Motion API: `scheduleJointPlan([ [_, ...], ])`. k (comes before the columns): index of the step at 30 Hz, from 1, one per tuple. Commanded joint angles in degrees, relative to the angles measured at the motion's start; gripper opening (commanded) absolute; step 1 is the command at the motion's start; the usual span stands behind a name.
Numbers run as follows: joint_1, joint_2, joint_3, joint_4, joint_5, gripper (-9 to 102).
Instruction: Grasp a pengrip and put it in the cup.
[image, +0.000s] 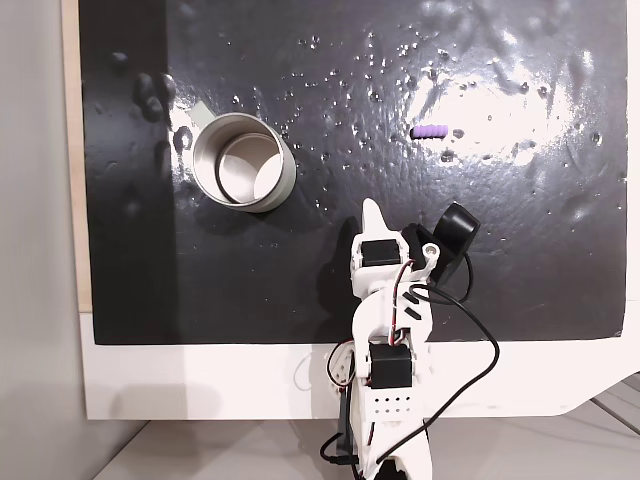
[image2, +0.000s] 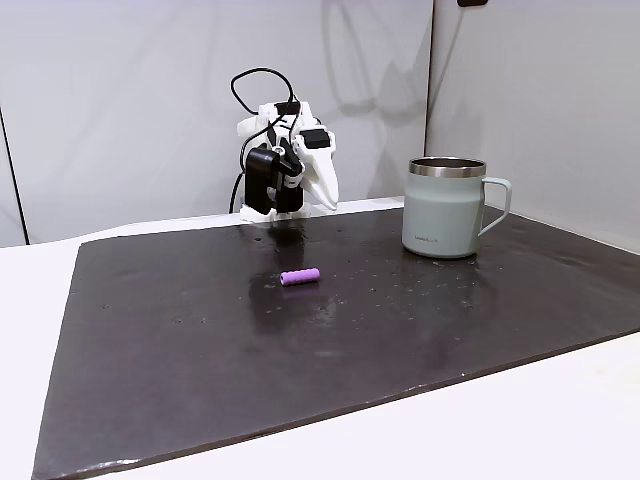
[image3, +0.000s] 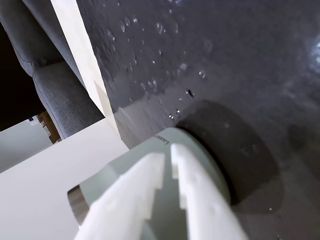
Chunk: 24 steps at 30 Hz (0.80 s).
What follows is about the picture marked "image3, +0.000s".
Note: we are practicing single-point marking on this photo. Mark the brown cardboard box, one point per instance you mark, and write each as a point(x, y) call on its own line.
point(50, 127)

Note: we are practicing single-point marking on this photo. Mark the black table mat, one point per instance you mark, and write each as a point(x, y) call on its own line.
point(225, 50)

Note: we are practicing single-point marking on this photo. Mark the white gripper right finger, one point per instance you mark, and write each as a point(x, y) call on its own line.
point(202, 200)

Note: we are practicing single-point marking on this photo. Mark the grey-green steel mug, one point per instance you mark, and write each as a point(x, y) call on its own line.
point(152, 145)

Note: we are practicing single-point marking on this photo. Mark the grey fabric chair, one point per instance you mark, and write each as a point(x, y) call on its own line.
point(62, 100)

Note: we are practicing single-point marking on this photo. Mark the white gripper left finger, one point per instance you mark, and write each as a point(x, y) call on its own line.
point(125, 195)

